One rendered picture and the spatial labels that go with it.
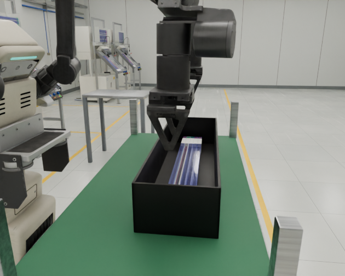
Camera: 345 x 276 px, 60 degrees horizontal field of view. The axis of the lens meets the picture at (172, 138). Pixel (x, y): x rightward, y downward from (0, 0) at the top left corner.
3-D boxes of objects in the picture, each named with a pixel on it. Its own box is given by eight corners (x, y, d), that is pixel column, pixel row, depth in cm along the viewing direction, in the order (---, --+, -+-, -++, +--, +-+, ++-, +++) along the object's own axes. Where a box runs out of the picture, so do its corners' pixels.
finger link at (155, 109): (191, 142, 55) (193, 91, 52) (188, 156, 48) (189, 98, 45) (154, 140, 56) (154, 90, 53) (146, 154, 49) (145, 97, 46)
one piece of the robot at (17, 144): (-21, 208, 83) (-37, 133, 76) (35, 168, 109) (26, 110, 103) (33, 212, 81) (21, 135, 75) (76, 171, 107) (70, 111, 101)
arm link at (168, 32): (163, 18, 52) (150, 15, 47) (202, 17, 50) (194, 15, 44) (163, 59, 54) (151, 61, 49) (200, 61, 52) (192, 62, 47)
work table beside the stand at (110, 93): (145, 167, 337) (143, 96, 313) (87, 162, 350) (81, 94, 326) (155, 153, 379) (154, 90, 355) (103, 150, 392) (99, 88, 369)
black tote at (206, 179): (170, 144, 115) (170, 116, 112) (215, 146, 113) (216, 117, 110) (133, 233, 61) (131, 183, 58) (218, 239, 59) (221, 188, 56)
